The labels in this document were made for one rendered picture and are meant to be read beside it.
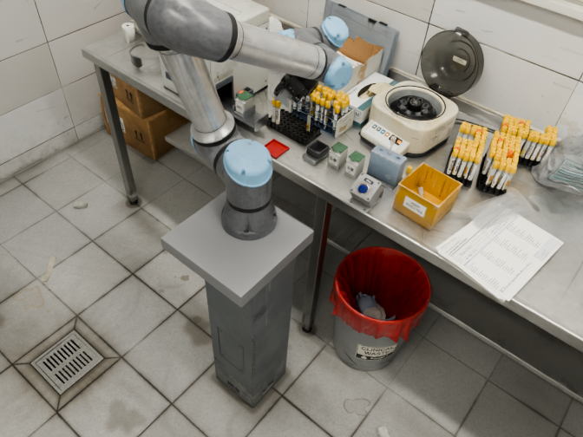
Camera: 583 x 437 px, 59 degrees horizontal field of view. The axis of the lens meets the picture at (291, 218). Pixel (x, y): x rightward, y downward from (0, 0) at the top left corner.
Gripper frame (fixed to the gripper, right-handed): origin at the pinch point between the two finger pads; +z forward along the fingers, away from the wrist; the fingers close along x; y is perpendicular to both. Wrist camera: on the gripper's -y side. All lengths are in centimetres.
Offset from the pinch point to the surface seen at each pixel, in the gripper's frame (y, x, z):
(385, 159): 36.7, 5.7, -12.2
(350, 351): 87, -9, 55
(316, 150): 20.4, 3.2, 6.0
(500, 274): 78, -5, -27
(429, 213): 55, -2, -19
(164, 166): -35, 26, 140
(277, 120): 3.9, 4.4, 12.4
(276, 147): 11.2, -3.3, 12.6
